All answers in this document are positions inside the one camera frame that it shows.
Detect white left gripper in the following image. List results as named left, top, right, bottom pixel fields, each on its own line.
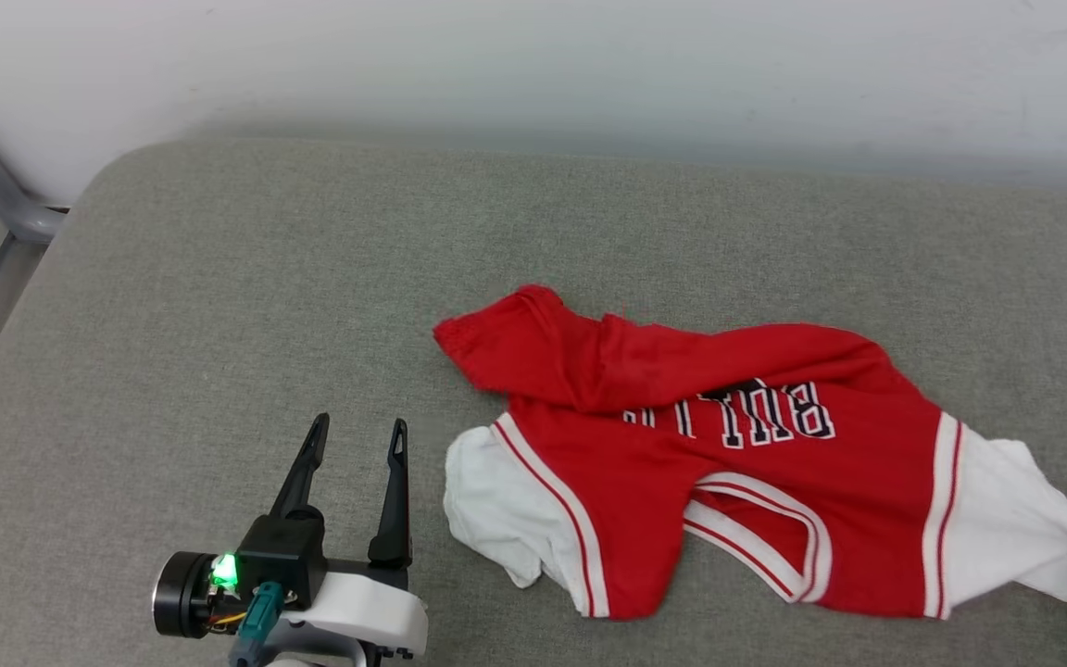
left=152, top=413, right=430, bottom=667

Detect grey fabric sofa cushion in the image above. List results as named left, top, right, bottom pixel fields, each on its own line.
left=0, top=137, right=1067, bottom=667

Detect red and white basketball jersey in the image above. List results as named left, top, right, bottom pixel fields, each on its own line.
left=433, top=284, right=1067, bottom=622

